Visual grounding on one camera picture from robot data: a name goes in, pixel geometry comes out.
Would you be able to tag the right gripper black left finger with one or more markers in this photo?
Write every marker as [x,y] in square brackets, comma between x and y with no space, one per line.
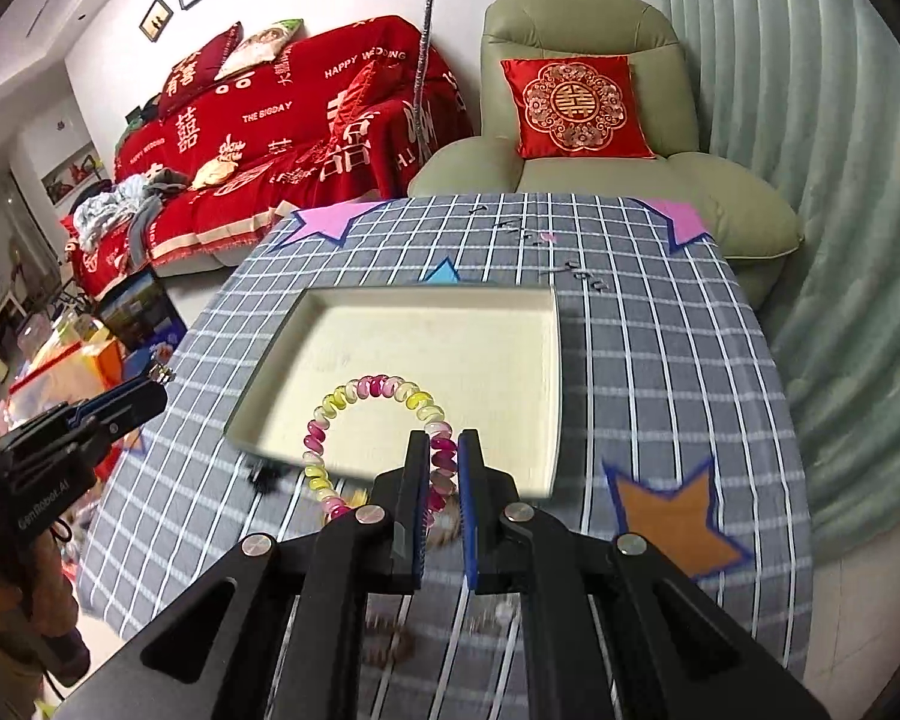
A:
[397,544]

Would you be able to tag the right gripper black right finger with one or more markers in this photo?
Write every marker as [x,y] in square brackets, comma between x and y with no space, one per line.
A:
[498,529]

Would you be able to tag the black hair clip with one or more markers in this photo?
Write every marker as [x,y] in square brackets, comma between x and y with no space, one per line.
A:
[265,476]

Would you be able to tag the person's left hand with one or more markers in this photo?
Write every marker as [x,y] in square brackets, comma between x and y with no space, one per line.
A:
[45,596]

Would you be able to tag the orange red gift bag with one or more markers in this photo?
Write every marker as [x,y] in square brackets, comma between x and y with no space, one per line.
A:
[81,371]

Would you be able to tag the grey tray with cream lining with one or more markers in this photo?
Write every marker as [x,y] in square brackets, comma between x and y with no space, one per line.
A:
[350,372]

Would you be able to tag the dark landscape picture box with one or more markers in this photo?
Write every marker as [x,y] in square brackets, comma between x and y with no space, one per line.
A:
[140,313]

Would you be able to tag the grey checked tablecloth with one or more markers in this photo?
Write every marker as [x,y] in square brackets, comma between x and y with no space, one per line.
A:
[671,402]

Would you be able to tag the pile of grey clothes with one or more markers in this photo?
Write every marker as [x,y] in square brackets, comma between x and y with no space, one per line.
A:
[134,202]

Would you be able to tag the red blanket covered sofa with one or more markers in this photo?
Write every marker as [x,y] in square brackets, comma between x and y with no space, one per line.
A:
[326,122]

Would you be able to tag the green recliner armchair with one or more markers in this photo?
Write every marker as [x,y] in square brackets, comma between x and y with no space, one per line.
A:
[754,227]

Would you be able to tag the red embroidered cushion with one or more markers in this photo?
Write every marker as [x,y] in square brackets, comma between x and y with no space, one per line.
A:
[576,107]

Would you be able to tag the dark red sofa pillow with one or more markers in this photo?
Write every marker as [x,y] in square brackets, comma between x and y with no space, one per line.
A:
[190,76]

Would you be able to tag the cream green sofa pillow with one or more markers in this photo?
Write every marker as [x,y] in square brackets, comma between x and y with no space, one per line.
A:
[261,47]

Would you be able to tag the light green curtain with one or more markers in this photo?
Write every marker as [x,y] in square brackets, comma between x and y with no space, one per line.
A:
[806,94]

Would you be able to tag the small framed wall picture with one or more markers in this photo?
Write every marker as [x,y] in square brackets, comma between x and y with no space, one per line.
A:
[156,20]

